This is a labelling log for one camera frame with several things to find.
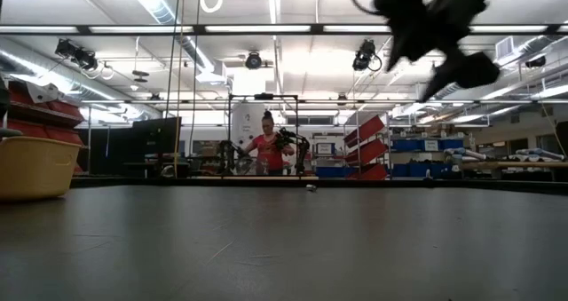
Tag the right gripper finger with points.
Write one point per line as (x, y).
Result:
(401, 50)
(470, 72)

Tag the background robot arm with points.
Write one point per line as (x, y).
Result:
(231, 156)
(304, 152)

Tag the white air vent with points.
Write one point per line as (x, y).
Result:
(505, 47)

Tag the black dome fixture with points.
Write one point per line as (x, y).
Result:
(535, 61)

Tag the blue storage bin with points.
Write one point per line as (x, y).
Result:
(421, 170)
(451, 144)
(335, 171)
(406, 145)

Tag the grey material roll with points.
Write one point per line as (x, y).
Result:
(463, 153)
(537, 154)

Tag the wooden workbench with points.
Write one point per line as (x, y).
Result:
(515, 163)

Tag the tilted red bin rack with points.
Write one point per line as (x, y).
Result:
(368, 152)

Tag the white framed sign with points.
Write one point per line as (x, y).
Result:
(325, 148)

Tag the black overhead crossbar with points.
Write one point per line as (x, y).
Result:
(266, 29)

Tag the black round ceiling device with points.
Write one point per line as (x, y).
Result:
(254, 61)

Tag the silver AAA battery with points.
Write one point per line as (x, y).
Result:
(311, 187)

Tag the person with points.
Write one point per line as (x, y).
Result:
(268, 152)

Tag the white cylindrical tank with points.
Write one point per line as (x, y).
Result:
(242, 123)

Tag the black computer monitor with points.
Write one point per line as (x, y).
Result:
(157, 137)

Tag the red storage bin rack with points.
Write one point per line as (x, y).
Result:
(49, 134)

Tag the yellow plastic bin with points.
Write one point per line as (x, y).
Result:
(35, 168)

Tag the black overhead camera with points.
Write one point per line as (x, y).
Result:
(365, 54)

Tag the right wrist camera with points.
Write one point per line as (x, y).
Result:
(399, 3)

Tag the black metal frame stand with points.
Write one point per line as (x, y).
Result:
(266, 96)

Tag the black ceiling camera cluster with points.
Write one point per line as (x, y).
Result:
(73, 52)

